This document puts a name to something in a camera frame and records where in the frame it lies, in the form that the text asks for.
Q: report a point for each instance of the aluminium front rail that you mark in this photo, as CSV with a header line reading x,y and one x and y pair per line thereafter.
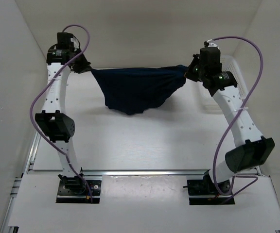
x,y
158,172

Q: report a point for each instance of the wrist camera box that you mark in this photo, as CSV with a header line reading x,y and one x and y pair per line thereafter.
x,y
67,41
209,56

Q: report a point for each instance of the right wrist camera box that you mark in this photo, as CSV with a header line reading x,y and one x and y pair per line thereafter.
x,y
209,56

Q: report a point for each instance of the navy blue shorts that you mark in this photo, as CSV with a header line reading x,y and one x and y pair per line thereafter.
x,y
134,90

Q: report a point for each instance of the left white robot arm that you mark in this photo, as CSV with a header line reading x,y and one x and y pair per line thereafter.
x,y
48,111

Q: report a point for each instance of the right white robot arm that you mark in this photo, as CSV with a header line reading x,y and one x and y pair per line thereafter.
x,y
252,148

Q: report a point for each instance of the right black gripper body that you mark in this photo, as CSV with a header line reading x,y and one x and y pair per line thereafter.
x,y
194,72

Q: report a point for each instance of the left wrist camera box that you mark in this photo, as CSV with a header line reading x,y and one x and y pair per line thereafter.
x,y
67,41

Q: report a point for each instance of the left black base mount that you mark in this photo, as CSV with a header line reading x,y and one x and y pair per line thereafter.
x,y
74,190

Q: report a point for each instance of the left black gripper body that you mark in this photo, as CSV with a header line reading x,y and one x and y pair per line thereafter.
x,y
81,64

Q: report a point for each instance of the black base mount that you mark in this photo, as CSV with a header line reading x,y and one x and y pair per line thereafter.
x,y
74,190
202,192

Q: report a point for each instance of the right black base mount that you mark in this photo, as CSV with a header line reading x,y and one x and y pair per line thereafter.
x,y
202,192

